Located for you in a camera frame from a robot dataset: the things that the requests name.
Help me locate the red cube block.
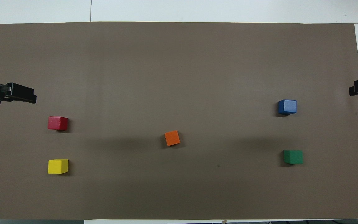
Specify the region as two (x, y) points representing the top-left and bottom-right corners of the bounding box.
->
(48, 116), (69, 131)

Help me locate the blue cube block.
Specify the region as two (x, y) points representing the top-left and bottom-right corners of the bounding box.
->
(278, 99), (297, 115)

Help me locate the yellow cube block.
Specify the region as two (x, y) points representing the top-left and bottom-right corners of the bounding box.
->
(48, 159), (69, 175)

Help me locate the green cube block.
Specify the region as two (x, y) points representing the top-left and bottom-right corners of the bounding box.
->
(283, 150), (304, 165)

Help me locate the orange cube block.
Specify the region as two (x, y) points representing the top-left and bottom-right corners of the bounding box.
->
(164, 130), (181, 147)

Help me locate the brown table mat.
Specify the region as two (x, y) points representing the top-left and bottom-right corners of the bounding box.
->
(0, 21), (358, 220)

